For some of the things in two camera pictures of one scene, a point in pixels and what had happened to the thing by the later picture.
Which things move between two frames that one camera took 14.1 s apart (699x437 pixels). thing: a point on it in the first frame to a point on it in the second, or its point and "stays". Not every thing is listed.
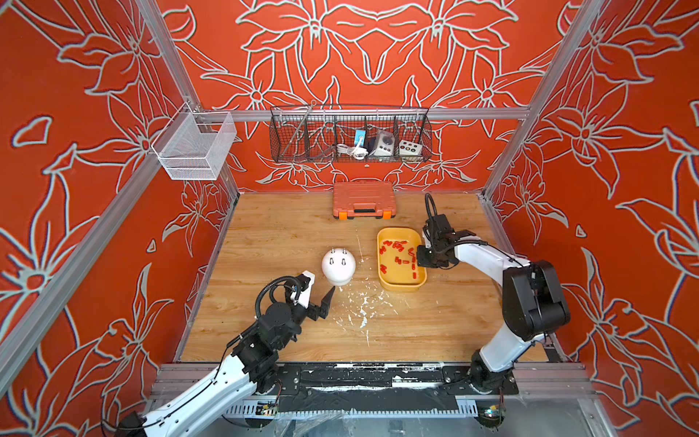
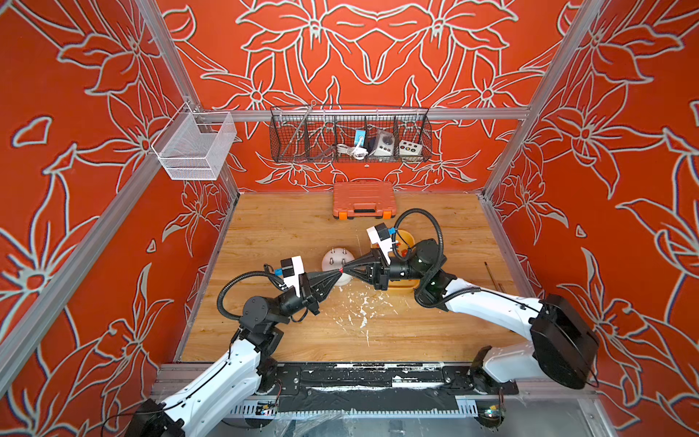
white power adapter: (384, 144) stays
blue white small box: (359, 137) stays
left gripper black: (313, 313) to (309, 297)
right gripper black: (420, 260) to (381, 274)
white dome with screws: (339, 266) stays
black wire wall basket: (335, 133) stays
